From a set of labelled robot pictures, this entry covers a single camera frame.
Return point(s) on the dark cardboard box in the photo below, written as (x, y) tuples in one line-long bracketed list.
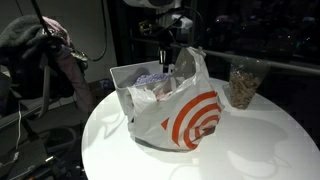
[(103, 86)]

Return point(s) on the grey office chair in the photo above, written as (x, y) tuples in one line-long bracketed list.
[(45, 90)]

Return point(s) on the white plastic storage box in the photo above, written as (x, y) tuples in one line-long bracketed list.
[(123, 75)]

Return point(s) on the pink garment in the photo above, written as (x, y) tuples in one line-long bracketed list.
[(73, 76)]

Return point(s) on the clear bag of snacks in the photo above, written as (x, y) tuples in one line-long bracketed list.
[(243, 90)]

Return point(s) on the white orange target plastic bag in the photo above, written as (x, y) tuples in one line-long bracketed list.
[(150, 126)]

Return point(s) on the metal window handrail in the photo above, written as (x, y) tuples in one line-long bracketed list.
[(293, 67)]

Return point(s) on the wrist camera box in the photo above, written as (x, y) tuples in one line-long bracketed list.
[(183, 22)]

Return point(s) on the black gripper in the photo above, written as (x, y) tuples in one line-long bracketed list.
[(165, 41)]

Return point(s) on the black floor equipment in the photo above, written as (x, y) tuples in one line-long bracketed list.
[(50, 166)]

